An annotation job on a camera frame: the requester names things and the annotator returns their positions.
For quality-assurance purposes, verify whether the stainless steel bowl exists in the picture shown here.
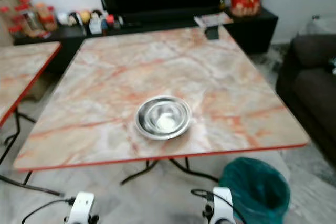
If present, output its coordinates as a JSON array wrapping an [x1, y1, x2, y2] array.
[[134, 95, 193, 141]]

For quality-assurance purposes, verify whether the green lined trash bin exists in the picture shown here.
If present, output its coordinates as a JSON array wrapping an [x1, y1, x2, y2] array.
[[219, 157, 291, 224]]

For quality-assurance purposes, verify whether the marble top folding table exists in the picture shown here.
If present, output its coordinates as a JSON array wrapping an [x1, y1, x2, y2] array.
[[0, 41, 62, 196], [12, 26, 310, 185]]

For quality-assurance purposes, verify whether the dark brown sofa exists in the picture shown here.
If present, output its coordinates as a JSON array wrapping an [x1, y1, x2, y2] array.
[[276, 34, 336, 163]]

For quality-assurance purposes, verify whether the small white box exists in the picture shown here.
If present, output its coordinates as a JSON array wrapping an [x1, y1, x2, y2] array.
[[89, 19, 103, 35]]

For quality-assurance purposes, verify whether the printed magazine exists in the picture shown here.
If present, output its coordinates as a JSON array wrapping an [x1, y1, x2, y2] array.
[[193, 13, 233, 27]]

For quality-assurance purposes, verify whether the white small figurine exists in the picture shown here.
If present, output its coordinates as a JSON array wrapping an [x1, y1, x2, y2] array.
[[58, 13, 71, 26]]

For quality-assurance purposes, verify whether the yellow small figurine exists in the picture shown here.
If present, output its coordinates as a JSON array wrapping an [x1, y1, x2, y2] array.
[[80, 10, 91, 24]]

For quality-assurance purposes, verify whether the tall red-lid clear jar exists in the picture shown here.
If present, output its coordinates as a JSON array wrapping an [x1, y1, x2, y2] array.
[[24, 4, 44, 35]]

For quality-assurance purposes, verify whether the grey cushion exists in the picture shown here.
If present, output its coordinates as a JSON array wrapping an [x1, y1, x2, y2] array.
[[304, 15, 336, 37]]

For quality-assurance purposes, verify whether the small red-lid jar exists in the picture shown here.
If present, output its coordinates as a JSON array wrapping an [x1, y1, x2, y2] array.
[[3, 5, 15, 23]]

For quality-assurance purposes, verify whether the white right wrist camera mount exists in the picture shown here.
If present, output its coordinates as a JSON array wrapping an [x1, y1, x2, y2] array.
[[210, 186, 234, 224]]

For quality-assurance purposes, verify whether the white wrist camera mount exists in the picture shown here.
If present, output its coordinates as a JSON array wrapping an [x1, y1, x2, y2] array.
[[210, 186, 234, 224], [67, 191, 96, 224]]

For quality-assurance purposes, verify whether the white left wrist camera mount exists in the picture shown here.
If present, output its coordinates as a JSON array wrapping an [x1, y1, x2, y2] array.
[[67, 191, 96, 224]]

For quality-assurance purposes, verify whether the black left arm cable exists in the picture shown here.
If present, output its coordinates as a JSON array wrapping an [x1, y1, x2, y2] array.
[[22, 197, 75, 224]]

